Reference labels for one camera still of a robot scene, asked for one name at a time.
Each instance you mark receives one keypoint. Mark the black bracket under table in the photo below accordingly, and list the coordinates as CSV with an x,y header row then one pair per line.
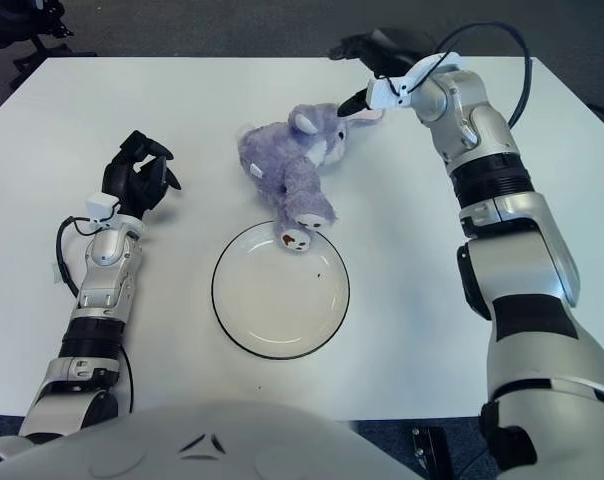
x,y
432,450

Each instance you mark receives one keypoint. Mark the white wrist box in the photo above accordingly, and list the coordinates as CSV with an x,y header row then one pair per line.
x,y
101,205
382,95

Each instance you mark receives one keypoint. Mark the white plate with black rim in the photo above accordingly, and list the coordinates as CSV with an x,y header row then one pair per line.
x,y
282,310

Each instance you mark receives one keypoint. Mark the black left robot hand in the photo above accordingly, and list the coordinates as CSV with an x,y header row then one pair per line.
x,y
129,182

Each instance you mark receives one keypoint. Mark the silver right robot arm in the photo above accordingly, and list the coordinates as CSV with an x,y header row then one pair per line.
x,y
517,235

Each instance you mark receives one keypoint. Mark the purple plush bunny doll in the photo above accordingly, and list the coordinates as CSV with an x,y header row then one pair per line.
x,y
282,170

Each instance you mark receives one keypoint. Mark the black office chair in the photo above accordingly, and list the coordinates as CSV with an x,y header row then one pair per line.
x,y
7,25

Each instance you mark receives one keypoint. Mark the grey robot torso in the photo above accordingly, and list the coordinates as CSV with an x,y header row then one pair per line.
x,y
282,450

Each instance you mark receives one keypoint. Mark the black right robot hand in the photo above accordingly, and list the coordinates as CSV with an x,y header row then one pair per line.
x,y
387,57

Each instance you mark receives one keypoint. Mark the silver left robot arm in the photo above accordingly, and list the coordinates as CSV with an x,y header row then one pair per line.
x,y
102,285

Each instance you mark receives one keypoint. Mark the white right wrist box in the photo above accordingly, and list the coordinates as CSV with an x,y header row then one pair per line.
x,y
382,95

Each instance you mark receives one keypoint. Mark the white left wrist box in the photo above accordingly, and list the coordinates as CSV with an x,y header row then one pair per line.
x,y
101,205

